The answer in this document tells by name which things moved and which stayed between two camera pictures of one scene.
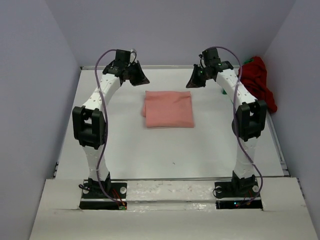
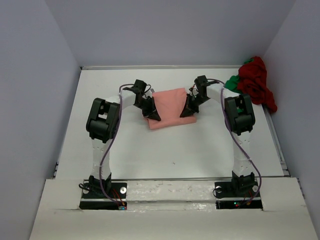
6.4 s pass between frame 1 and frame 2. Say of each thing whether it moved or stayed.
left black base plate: stayed
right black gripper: moved
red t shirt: stayed
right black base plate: stayed
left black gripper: moved
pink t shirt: stayed
